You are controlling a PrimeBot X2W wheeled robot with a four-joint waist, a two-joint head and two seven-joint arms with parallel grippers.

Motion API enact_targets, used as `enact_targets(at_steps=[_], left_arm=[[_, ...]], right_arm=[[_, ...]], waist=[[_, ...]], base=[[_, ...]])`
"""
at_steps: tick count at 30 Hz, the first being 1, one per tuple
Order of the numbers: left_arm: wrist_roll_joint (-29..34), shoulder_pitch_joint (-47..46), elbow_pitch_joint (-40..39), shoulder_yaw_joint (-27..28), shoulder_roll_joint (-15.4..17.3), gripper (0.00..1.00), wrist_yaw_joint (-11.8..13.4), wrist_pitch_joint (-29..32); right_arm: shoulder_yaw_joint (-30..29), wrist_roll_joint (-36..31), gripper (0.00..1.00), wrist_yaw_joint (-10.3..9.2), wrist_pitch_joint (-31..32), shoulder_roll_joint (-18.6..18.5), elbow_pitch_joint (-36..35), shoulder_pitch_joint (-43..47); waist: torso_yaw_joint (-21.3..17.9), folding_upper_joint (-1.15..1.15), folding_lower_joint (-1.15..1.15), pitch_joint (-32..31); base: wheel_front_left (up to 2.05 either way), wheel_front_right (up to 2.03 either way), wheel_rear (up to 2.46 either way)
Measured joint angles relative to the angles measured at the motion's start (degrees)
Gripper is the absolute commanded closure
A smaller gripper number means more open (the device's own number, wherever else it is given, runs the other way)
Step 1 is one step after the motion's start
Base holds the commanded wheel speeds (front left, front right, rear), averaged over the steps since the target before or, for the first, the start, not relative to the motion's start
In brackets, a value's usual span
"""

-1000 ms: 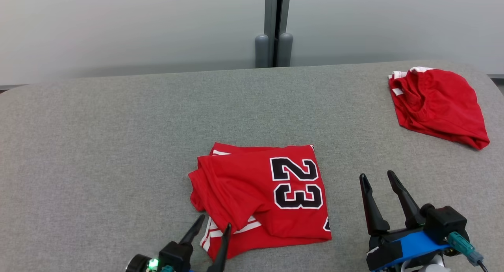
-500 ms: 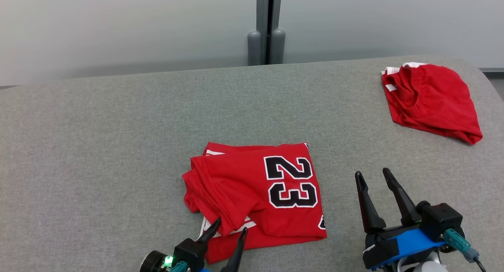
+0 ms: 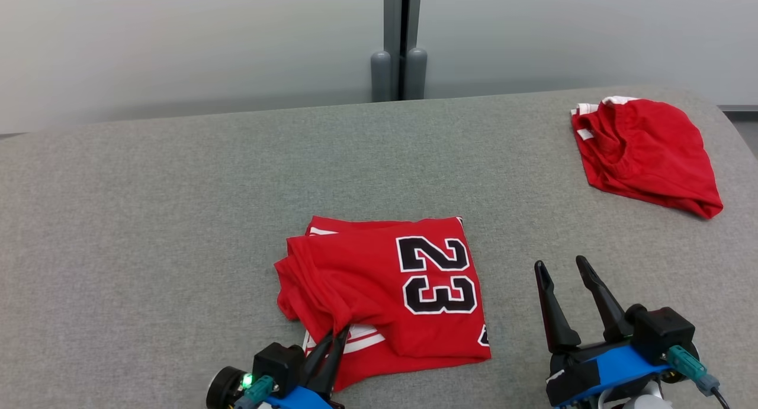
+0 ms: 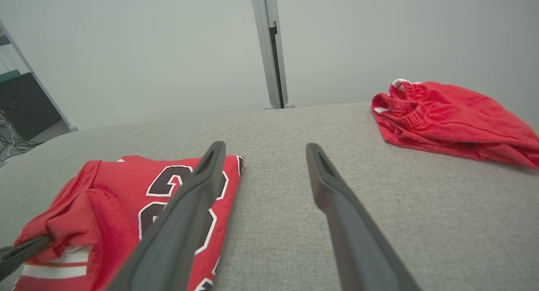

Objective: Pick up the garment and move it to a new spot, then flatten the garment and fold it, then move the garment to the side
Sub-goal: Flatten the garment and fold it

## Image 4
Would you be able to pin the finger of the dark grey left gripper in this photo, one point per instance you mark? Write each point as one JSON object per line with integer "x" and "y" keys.
{"x": 21, "y": 253}

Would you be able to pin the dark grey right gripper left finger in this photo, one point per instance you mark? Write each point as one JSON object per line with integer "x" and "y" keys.
{"x": 177, "y": 228}

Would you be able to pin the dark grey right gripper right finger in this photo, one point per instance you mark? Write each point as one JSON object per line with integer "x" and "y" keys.
{"x": 358, "y": 240}

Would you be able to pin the red white basketball jersey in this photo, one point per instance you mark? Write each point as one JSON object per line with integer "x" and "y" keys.
{"x": 113, "y": 198}

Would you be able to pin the red shorts with white trim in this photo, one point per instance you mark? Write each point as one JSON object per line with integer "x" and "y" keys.
{"x": 454, "y": 118}

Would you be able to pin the grey fabric covered table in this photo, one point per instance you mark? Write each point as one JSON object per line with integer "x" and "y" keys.
{"x": 294, "y": 156}

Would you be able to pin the black cabinet box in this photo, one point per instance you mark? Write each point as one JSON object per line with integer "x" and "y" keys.
{"x": 29, "y": 103}

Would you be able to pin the grey metal side frame post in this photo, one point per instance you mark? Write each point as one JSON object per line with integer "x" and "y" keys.
{"x": 38, "y": 80}

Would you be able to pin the grey metal partition post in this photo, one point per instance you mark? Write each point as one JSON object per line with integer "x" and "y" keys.
{"x": 269, "y": 42}

